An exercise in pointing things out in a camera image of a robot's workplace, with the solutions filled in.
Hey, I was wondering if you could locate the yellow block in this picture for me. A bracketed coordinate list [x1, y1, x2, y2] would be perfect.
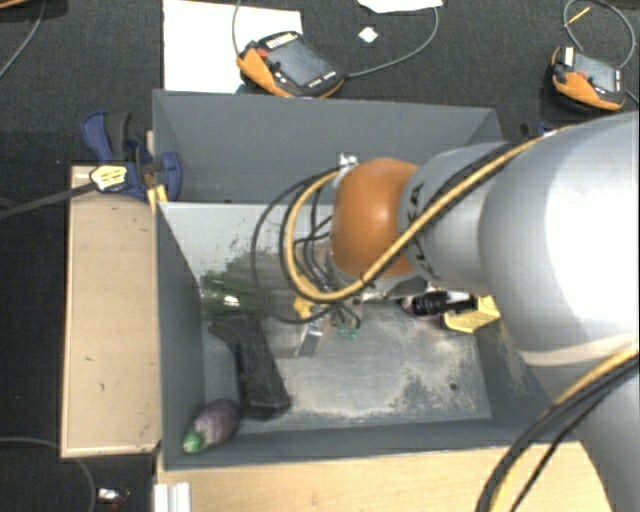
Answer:
[441, 294, 502, 334]

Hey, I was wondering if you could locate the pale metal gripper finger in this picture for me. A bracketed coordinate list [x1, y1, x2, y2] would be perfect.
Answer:
[298, 320, 325, 359]

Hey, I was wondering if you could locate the pale wood board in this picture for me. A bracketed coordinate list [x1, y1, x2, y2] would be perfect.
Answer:
[60, 165, 162, 459]

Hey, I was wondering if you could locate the purple toy eggplant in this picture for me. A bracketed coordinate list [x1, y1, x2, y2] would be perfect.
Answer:
[181, 398, 242, 455]

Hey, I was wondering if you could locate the black cylinder on white bracket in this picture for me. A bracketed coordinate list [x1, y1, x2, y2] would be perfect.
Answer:
[399, 291, 477, 319]

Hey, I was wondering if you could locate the grey metal bin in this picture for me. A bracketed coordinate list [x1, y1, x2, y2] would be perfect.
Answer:
[151, 88, 555, 471]

